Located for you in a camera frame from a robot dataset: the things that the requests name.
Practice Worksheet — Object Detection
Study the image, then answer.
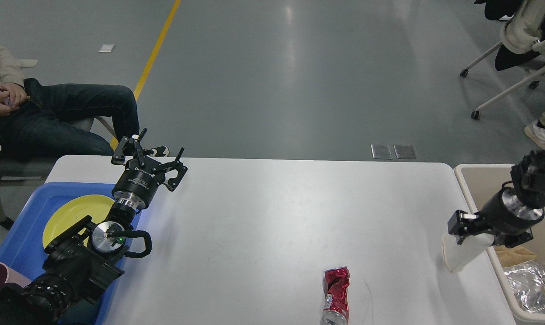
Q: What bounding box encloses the person's bare hand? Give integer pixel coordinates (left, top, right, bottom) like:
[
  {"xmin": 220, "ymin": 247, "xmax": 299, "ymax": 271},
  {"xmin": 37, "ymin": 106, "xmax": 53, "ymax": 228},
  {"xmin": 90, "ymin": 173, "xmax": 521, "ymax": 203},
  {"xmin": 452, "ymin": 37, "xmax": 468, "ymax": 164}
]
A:
[{"xmin": 0, "ymin": 83, "xmax": 29, "ymax": 118}]

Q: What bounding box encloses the yellow plastic plate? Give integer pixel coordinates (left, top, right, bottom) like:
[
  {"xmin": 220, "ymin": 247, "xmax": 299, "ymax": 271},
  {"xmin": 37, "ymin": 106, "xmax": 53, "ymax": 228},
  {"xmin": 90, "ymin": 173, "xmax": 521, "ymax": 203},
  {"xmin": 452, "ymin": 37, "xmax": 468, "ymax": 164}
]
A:
[{"xmin": 42, "ymin": 194, "xmax": 115, "ymax": 248}]

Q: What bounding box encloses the white office chair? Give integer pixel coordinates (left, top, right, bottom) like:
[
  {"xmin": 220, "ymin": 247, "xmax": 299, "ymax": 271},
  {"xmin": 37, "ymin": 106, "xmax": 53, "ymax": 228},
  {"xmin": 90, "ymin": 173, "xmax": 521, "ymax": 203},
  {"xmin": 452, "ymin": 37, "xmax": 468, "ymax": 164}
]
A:
[{"xmin": 460, "ymin": 0, "xmax": 545, "ymax": 120}]

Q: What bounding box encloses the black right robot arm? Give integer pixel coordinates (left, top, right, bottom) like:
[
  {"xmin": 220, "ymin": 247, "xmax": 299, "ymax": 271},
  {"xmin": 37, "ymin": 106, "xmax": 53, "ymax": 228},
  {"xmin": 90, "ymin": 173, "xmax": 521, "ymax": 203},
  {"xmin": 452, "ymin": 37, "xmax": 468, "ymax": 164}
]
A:
[{"xmin": 447, "ymin": 150, "xmax": 545, "ymax": 248}]

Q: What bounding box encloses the aluminium foil tray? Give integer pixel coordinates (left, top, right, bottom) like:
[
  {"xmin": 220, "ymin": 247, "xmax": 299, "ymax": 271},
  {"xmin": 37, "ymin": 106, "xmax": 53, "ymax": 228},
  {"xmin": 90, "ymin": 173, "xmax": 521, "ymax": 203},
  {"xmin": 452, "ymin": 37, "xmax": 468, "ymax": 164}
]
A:
[{"xmin": 503, "ymin": 260, "xmax": 545, "ymax": 314}]

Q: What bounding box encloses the metal floor plate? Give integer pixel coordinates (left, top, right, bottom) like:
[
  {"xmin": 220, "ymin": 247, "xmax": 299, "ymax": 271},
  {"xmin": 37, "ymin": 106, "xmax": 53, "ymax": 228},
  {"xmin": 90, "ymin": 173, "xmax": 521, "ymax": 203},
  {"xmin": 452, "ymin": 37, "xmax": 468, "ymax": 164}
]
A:
[
  {"xmin": 371, "ymin": 144, "xmax": 393, "ymax": 160},
  {"xmin": 393, "ymin": 144, "xmax": 416, "ymax": 160}
]

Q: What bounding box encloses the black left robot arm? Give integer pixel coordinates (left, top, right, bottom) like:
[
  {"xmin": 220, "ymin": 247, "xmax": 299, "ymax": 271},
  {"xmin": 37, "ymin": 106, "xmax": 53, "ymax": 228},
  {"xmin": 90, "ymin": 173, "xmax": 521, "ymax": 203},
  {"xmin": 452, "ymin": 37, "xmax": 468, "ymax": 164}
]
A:
[{"xmin": 0, "ymin": 129, "xmax": 187, "ymax": 325}]

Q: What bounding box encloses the seated person in jeans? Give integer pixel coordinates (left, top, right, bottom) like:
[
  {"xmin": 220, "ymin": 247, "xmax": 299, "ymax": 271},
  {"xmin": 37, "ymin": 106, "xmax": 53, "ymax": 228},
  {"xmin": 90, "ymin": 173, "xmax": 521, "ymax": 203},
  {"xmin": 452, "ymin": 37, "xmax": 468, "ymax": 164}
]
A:
[{"xmin": 0, "ymin": 38, "xmax": 170, "ymax": 158}]

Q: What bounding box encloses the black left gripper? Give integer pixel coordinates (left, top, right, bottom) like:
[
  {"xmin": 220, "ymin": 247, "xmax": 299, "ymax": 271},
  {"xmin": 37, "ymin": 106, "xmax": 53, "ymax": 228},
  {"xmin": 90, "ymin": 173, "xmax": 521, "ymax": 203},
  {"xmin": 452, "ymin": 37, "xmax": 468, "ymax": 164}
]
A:
[{"xmin": 111, "ymin": 128, "xmax": 187, "ymax": 210}]

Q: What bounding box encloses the crushed red soda can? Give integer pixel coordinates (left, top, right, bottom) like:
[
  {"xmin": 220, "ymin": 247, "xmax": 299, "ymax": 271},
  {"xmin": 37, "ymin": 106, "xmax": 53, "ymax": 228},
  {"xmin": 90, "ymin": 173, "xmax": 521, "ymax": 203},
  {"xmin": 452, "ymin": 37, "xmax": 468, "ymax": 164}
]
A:
[{"xmin": 321, "ymin": 267, "xmax": 350, "ymax": 325}]

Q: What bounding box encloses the blue plastic tray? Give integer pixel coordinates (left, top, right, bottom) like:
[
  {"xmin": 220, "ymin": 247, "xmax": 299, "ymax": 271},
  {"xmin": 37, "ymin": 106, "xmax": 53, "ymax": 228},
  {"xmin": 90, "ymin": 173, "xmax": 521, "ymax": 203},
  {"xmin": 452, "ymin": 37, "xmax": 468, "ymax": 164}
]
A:
[{"xmin": 0, "ymin": 182, "xmax": 116, "ymax": 325}]

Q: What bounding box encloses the brown paper bag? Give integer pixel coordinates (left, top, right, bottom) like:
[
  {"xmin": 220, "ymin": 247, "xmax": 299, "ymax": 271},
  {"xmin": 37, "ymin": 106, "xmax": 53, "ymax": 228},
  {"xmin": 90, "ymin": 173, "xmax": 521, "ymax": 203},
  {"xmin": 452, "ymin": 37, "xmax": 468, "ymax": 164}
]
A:
[{"xmin": 494, "ymin": 246, "xmax": 538, "ymax": 268}]

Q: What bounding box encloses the grey chair under person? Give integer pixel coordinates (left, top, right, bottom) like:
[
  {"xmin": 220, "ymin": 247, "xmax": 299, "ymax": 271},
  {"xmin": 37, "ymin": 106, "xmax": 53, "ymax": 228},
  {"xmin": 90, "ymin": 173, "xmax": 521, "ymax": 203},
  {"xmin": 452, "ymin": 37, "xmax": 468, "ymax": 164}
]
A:
[{"xmin": 0, "ymin": 59, "xmax": 119, "ymax": 231}]

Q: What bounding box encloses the beige plastic bin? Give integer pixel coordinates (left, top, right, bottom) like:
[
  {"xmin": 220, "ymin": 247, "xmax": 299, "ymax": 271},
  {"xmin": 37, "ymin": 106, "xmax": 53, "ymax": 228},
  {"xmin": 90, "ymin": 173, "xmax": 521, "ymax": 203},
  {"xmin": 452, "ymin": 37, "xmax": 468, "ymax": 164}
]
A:
[{"xmin": 454, "ymin": 164, "xmax": 545, "ymax": 325}]

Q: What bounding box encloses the white paper cup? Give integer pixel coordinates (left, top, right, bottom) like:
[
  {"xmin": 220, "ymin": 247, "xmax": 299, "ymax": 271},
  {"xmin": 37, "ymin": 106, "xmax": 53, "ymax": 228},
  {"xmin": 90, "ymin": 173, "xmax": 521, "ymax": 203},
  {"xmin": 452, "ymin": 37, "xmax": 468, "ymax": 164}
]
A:
[{"xmin": 442, "ymin": 234, "xmax": 494, "ymax": 273}]

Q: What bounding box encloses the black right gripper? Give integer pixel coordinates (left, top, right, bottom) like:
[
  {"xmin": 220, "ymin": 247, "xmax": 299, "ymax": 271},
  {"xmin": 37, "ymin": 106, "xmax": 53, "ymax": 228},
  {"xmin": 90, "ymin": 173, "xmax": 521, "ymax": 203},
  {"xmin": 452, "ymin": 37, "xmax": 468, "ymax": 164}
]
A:
[{"xmin": 447, "ymin": 187, "xmax": 545, "ymax": 249}]

